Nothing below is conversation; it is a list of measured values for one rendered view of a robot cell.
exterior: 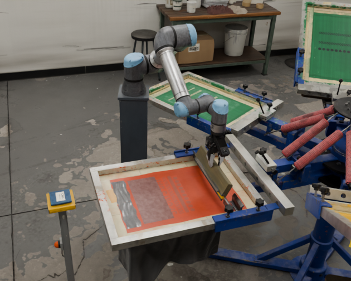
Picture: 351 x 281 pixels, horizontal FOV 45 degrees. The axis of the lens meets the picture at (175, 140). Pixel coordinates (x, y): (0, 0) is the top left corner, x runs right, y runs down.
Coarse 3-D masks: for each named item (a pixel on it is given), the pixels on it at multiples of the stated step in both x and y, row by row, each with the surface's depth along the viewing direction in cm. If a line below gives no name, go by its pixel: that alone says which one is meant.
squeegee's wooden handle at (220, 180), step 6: (198, 150) 233; (204, 150) 229; (198, 156) 232; (204, 156) 227; (204, 162) 226; (216, 162) 221; (210, 168) 220; (216, 168) 216; (210, 174) 219; (216, 174) 214; (222, 174) 211; (216, 180) 213; (222, 180) 209; (228, 180) 208; (222, 186) 208; (228, 186) 205; (222, 192) 207
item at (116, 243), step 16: (144, 160) 238; (160, 160) 239; (176, 160) 242; (192, 160) 246; (224, 160) 245; (96, 176) 224; (240, 176) 230; (96, 192) 213; (256, 192) 219; (112, 224) 194; (192, 224) 197; (208, 224) 197; (112, 240) 186; (128, 240) 187; (144, 240) 189; (160, 240) 192
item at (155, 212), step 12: (192, 192) 222; (204, 192) 222; (228, 192) 223; (144, 204) 212; (156, 204) 213; (204, 204) 214; (216, 204) 215; (144, 216) 205; (156, 216) 205; (168, 216) 206; (180, 216) 206; (192, 216) 206; (204, 216) 207; (132, 228) 198; (144, 228) 198
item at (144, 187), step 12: (180, 168) 239; (192, 168) 240; (120, 180) 228; (132, 180) 228; (144, 180) 229; (180, 180) 230; (192, 180) 231; (204, 180) 231; (132, 192) 220; (144, 192) 220; (156, 192) 220
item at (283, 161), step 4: (272, 160) 235; (276, 160) 235; (280, 160) 235; (284, 160) 235; (276, 164) 231; (280, 164) 232; (284, 164) 232; (288, 164) 232; (276, 168) 231; (280, 168) 232; (284, 168) 233; (288, 168) 234; (268, 172) 230; (280, 172) 234
